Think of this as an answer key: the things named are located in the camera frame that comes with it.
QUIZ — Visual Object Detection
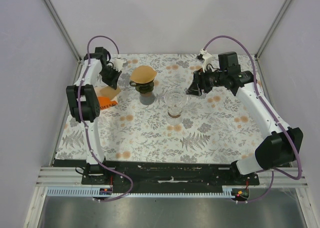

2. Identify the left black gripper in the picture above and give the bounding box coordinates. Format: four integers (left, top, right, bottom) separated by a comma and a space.
99, 66, 122, 91

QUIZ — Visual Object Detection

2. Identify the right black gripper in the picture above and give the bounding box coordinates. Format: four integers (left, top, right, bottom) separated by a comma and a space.
186, 65, 227, 97

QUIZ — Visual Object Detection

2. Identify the clear glass carafe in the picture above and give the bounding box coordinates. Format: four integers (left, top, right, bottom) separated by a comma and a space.
164, 89, 188, 116

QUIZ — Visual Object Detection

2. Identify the brown paper coffee filter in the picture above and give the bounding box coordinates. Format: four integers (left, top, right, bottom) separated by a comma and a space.
130, 65, 157, 84

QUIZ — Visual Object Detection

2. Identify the glass cup with brown band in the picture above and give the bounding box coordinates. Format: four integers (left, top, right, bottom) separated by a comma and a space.
166, 107, 183, 126

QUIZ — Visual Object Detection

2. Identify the dark green coffee dripper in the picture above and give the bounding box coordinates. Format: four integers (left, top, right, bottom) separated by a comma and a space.
129, 80, 154, 94

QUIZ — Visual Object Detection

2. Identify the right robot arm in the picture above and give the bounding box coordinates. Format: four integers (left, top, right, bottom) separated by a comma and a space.
186, 49, 303, 185

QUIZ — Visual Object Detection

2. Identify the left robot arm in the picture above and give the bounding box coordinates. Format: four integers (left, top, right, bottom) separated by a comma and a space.
66, 47, 122, 185

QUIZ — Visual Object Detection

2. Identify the orange coffee filter pack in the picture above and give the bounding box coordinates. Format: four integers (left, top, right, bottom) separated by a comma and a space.
94, 87, 118, 110

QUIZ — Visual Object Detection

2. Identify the floral tablecloth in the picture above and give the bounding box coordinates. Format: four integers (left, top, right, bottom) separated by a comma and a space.
55, 53, 283, 167

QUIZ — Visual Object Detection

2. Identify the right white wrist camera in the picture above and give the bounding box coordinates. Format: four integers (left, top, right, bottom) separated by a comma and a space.
196, 49, 213, 73

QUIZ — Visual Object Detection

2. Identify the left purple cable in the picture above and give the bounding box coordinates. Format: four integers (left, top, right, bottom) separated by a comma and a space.
77, 34, 134, 203

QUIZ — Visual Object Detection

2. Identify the purple cable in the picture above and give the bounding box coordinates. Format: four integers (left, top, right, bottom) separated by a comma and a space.
77, 34, 134, 203
203, 35, 303, 204

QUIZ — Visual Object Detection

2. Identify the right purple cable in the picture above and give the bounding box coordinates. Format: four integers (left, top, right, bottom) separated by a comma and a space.
203, 35, 303, 204

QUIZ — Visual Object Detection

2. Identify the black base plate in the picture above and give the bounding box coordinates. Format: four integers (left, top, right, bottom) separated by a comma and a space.
53, 159, 260, 194

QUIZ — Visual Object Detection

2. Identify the white slotted cable duct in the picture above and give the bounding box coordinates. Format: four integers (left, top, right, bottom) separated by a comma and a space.
46, 186, 245, 199

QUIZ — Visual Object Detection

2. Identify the left aluminium frame post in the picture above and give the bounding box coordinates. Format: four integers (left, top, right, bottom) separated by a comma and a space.
42, 0, 81, 61

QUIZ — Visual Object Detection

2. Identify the aluminium frame post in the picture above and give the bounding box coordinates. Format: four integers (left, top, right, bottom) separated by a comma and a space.
254, 0, 294, 60
42, 0, 81, 61

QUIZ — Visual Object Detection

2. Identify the right aluminium frame post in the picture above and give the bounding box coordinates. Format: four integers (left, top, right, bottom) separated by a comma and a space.
254, 0, 294, 60

